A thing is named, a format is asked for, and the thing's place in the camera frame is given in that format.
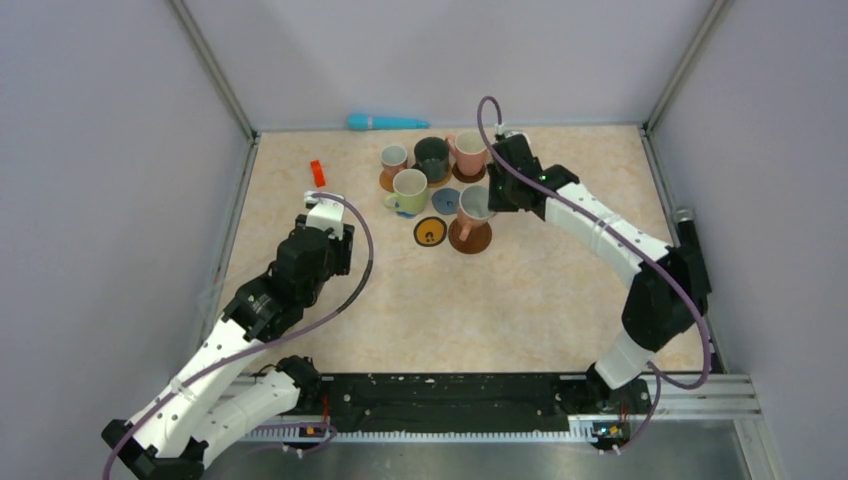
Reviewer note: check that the dark green mug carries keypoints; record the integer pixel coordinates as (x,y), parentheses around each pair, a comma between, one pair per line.
(431,156)

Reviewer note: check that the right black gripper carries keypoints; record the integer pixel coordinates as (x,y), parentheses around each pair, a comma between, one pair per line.
(497,203)

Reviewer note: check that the red block near cups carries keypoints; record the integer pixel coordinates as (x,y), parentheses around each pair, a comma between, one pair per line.
(319,178)

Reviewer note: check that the light wooden coaster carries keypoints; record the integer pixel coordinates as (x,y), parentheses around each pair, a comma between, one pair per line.
(386,182)

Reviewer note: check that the dark wooden coaster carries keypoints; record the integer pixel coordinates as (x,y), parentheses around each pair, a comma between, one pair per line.
(468,179)

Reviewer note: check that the black microphone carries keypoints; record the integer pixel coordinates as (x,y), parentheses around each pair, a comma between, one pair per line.
(683,219)

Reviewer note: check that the blue flower coaster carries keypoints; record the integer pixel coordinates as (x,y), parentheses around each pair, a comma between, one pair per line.
(405,215)

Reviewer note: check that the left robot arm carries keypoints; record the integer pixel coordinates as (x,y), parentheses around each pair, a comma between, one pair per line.
(186,427)

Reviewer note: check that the turquoise microphone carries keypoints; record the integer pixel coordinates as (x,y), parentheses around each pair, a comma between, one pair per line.
(366,122)

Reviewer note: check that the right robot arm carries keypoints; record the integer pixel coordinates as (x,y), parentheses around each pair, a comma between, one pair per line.
(668,285)

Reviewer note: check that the grey silicone coaster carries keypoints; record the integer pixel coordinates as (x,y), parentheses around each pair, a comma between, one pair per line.
(446,201)

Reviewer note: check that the woven rattan coaster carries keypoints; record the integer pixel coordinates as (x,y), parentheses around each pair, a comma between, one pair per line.
(437,184)

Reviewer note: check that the light green mug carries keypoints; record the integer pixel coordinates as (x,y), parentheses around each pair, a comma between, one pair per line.
(410,192)

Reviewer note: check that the brown paw print coaster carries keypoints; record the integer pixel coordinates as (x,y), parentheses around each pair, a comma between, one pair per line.
(430,232)

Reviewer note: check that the brown grooved coaster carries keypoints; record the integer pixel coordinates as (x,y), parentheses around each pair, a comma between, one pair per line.
(478,239)

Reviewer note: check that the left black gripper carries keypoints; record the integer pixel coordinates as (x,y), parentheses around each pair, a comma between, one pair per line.
(343,249)

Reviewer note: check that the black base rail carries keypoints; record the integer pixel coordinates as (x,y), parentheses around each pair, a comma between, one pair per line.
(476,408)

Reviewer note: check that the plain pink mug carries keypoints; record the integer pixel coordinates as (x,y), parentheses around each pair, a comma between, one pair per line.
(469,151)

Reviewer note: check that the pink printed mug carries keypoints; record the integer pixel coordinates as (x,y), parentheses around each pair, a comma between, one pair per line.
(393,160)

